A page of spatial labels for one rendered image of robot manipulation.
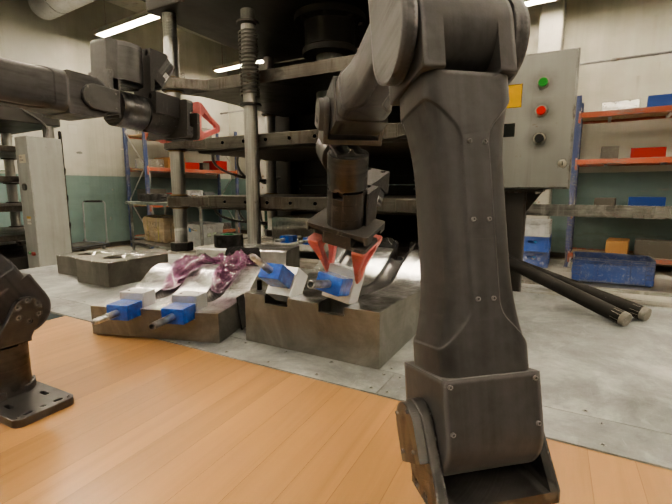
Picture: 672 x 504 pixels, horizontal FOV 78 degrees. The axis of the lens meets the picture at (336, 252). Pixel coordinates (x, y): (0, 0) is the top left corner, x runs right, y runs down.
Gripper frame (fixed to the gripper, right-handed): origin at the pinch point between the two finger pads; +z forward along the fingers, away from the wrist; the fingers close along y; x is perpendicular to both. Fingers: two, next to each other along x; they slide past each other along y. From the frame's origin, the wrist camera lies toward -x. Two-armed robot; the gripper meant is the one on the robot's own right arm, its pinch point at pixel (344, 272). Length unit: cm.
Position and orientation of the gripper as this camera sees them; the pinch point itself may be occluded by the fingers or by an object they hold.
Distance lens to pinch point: 66.7
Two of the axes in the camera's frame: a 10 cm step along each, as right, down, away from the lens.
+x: -4.9, 4.3, -7.5
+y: -8.7, -2.6, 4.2
